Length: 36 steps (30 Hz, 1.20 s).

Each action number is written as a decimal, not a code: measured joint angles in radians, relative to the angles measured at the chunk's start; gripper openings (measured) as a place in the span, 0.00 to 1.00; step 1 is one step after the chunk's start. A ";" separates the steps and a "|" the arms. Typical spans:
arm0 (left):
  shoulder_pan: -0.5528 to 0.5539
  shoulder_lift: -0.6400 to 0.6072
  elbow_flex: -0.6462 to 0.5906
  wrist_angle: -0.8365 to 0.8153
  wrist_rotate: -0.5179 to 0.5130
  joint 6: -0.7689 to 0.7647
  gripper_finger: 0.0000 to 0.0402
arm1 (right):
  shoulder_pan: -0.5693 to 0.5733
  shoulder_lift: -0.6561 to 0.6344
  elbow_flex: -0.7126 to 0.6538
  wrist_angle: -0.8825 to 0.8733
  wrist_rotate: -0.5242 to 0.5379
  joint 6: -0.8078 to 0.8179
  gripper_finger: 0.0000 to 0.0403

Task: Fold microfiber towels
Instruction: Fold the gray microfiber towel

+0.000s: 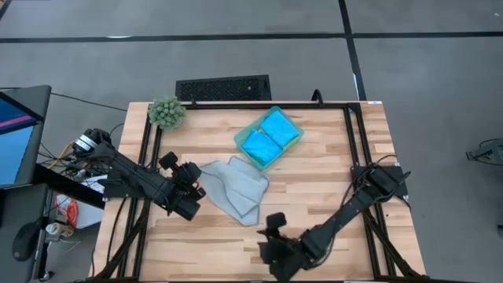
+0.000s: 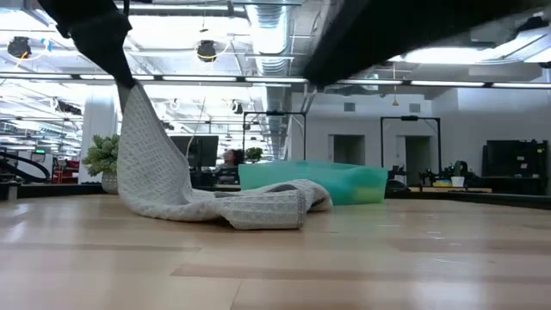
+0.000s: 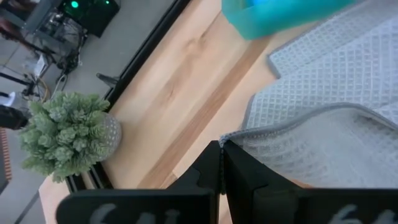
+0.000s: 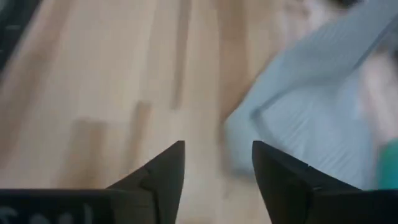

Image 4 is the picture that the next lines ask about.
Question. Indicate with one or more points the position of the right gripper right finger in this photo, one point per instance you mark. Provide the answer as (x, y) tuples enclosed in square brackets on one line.
[(289, 193)]

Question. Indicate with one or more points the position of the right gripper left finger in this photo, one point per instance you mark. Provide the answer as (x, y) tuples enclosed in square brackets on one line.
[(155, 193)]

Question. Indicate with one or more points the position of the grey microfiber towel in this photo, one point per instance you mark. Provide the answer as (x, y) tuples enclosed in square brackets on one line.
[(311, 109)]

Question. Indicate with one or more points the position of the teal plastic bin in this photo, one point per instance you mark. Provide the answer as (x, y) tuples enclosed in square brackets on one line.
[(388, 165)]

